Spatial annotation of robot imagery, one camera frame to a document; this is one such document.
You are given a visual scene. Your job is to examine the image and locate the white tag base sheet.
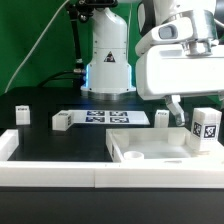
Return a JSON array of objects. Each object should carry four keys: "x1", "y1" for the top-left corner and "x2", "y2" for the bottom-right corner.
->
[{"x1": 68, "y1": 110, "x2": 150, "y2": 125}]

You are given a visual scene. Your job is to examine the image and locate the white cable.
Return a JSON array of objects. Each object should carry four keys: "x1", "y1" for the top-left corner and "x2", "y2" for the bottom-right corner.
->
[{"x1": 3, "y1": 0, "x2": 71, "y2": 95}]

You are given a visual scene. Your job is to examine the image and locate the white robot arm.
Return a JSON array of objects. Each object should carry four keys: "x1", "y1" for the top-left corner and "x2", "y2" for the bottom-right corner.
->
[{"x1": 82, "y1": 0, "x2": 224, "y2": 126}]

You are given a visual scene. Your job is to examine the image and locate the black cable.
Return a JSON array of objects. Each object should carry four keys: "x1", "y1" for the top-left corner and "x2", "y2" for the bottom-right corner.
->
[{"x1": 36, "y1": 69, "x2": 88, "y2": 88}]

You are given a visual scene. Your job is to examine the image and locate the white square tabletop part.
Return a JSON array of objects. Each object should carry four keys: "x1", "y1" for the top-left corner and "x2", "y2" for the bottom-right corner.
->
[{"x1": 106, "y1": 128, "x2": 224, "y2": 163}]

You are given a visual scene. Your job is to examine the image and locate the white U-shaped fence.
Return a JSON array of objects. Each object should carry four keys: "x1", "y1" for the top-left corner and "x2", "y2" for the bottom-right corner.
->
[{"x1": 0, "y1": 129, "x2": 224, "y2": 188}]

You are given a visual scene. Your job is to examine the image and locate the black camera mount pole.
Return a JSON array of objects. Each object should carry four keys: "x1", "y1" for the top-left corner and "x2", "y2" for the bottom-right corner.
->
[{"x1": 65, "y1": 0, "x2": 118, "y2": 88}]

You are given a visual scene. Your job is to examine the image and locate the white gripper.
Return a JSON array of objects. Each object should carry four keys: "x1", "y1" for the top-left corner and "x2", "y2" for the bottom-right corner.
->
[{"x1": 135, "y1": 14, "x2": 224, "y2": 126}]

